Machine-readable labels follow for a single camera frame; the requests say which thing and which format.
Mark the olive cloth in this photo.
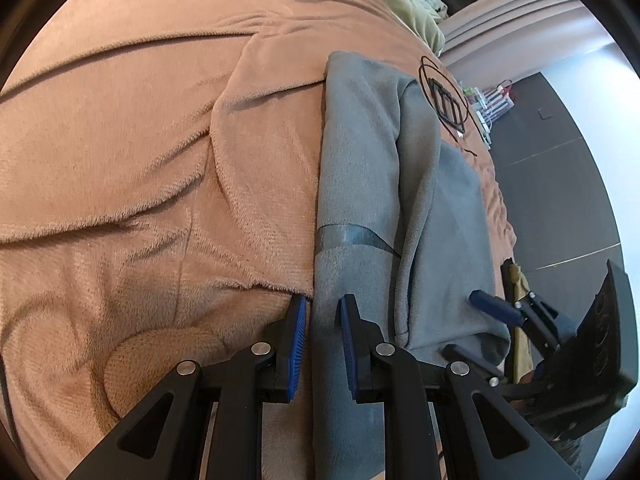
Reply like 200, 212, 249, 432
501, 257, 535, 383

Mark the white shelf rack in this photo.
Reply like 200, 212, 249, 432
462, 80, 516, 148

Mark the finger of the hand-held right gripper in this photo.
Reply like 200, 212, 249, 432
442, 344, 502, 388
469, 289, 566, 352

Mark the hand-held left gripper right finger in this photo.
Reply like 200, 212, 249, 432
337, 294, 581, 480

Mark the pink curtain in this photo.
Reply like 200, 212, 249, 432
440, 0, 621, 81

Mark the beige duvet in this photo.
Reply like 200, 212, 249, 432
312, 0, 446, 56

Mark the grey t-shirt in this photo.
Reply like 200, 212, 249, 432
312, 50, 513, 480

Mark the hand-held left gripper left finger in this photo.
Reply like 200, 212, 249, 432
65, 294, 308, 480

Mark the orange fleece blanket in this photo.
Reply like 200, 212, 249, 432
0, 0, 518, 480

